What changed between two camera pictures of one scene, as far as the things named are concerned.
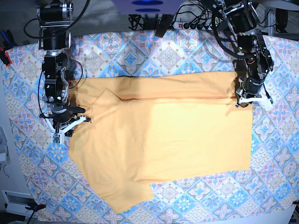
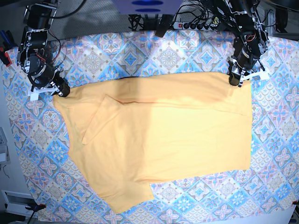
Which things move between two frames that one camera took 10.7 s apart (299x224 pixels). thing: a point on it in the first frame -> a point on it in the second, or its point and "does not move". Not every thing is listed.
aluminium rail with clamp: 20,203 does not move
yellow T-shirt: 144,128 does not move
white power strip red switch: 181,25 does not move
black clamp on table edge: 165,23 does not move
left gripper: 62,113 -> 47,75
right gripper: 251,87 -> 244,60
